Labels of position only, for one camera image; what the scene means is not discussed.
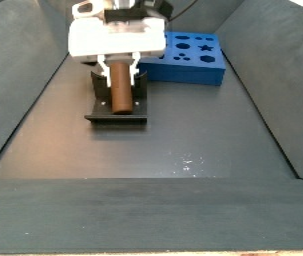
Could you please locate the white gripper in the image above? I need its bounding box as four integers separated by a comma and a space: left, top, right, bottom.
68, 17, 166, 88

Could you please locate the brown wooden cylinder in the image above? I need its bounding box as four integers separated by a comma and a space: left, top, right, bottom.
111, 62, 132, 114

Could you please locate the blue foam shape board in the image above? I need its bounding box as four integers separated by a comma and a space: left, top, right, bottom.
139, 32, 226, 86

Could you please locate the dark grey curved cradle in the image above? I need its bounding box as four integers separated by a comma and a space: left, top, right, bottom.
84, 73, 147, 123

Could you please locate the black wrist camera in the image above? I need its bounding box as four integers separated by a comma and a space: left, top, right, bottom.
71, 0, 174, 24

